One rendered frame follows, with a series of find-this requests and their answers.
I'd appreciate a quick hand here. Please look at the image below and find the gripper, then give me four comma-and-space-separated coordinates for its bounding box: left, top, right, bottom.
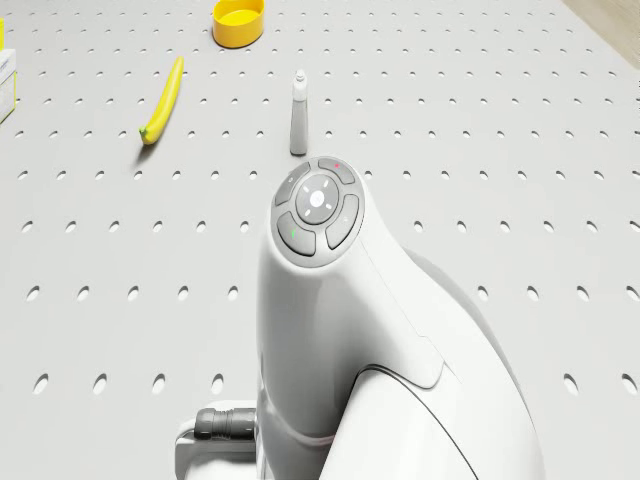
173, 399, 260, 480

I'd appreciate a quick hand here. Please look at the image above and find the yellow white box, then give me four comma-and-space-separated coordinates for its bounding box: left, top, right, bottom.
0, 47, 21, 126

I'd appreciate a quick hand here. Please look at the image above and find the small white bottle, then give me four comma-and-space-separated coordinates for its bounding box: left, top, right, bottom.
289, 68, 310, 157

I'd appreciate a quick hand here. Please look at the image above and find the yellow bowl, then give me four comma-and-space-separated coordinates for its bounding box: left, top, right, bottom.
211, 0, 267, 50

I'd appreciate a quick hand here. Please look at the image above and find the banana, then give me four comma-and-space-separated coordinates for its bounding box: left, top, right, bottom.
138, 55, 186, 147

